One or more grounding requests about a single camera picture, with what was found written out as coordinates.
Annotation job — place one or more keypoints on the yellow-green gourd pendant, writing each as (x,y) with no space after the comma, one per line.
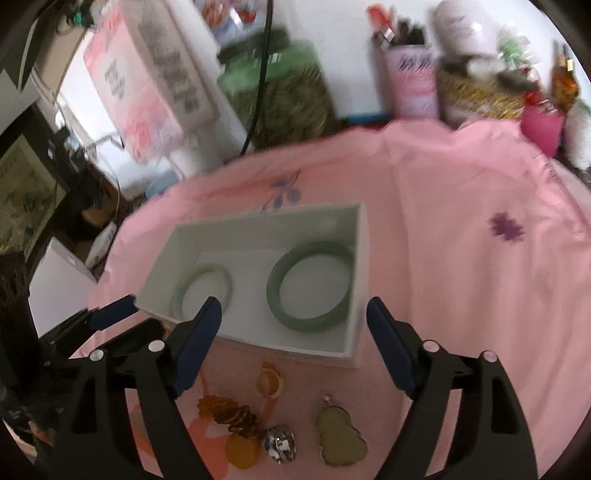
(339,438)

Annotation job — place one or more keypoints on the pink floral cloth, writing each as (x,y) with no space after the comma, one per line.
(461,300)

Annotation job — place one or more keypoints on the white cream jar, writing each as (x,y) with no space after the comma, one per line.
(461,27)

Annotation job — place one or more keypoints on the amber glass bottle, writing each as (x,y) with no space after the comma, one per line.
(563,78)

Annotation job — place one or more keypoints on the pink plastic cup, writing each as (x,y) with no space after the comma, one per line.
(540,129)

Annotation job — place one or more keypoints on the pale blue plastic container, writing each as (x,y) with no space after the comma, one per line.
(161,184)

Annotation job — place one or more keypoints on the green and white packet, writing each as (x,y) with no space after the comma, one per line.
(515,46)

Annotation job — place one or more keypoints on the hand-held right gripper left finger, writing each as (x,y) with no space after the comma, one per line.
(198,344)

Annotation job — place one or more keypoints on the green jar of seeds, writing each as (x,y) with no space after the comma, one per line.
(286,101)

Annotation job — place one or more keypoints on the small white device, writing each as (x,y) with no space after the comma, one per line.
(102,244)

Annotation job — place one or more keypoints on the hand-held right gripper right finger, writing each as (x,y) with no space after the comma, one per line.
(390,346)

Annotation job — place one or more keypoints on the red comb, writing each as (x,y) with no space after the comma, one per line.
(378,16)

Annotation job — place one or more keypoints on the pink tissue pack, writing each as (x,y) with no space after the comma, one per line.
(138,83)

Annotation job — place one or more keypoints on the pink can pen holder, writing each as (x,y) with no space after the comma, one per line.
(411,87)

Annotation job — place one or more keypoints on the pale green jade bangle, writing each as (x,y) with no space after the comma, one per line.
(217,272)

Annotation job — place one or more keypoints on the yellow patterned round tin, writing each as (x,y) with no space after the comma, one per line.
(480,97)

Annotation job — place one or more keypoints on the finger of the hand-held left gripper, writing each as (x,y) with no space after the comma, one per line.
(138,334)
(113,311)

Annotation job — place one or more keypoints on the white rectangular box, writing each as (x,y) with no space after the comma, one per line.
(258,226)

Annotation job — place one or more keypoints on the orange disc pendant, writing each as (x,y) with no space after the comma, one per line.
(240,452)

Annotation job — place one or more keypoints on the bunch of pens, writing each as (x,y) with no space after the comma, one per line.
(411,32)

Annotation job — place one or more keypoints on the white toilet paper roll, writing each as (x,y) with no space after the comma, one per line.
(198,159)

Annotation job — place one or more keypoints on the dark monitor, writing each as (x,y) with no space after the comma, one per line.
(27,55)

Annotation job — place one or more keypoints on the framed landscape picture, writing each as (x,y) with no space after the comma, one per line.
(27,194)

